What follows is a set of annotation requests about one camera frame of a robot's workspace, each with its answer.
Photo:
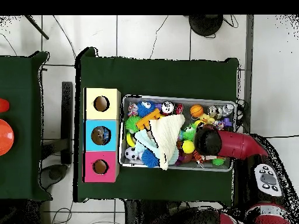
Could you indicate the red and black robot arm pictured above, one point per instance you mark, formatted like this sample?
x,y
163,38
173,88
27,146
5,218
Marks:
x,y
233,147

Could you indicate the black drink can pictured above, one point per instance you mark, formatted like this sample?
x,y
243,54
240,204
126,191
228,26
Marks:
x,y
167,107

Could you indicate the pale blue waffle cloth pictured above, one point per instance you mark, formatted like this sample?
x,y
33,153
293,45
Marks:
x,y
145,140

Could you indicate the orange disc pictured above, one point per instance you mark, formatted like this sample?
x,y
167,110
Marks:
x,y
5,137

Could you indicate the small red object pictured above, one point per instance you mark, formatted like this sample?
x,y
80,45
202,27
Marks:
x,y
3,105

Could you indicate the small soccer ball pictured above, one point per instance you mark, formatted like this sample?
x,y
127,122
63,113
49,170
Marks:
x,y
131,153

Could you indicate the long orange toy brick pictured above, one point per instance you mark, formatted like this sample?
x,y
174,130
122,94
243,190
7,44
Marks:
x,y
147,119

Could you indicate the wooden box with three holes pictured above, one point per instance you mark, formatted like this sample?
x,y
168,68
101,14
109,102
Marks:
x,y
102,140

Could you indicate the small brown football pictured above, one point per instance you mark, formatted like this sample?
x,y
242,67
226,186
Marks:
x,y
185,157

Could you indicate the black round stand base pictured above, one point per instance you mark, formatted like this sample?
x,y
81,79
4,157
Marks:
x,y
205,24

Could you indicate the light green spiky ball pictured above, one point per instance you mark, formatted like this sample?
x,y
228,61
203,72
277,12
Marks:
x,y
188,133

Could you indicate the black upright panel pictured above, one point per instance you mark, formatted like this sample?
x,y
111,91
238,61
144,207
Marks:
x,y
67,121

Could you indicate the dark green side table cloth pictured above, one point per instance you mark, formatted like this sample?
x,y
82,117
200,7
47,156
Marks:
x,y
23,177

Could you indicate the blue spiky ball with eyes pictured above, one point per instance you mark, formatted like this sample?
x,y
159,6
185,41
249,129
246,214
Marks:
x,y
146,108

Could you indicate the cream yellow knitted cloth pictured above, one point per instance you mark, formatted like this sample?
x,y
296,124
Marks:
x,y
169,135

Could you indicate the plain blue spiky ball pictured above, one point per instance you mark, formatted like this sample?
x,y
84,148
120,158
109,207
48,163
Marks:
x,y
150,158

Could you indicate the crushed clear plastic bottle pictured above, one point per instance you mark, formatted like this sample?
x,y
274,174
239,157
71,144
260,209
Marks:
x,y
227,109

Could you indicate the grey round floor base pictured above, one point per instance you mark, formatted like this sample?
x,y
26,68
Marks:
x,y
55,173

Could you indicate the small orange basketball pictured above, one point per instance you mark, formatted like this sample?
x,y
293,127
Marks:
x,y
196,111

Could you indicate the shallow clear mesh bin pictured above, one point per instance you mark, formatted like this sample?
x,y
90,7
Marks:
x,y
140,164

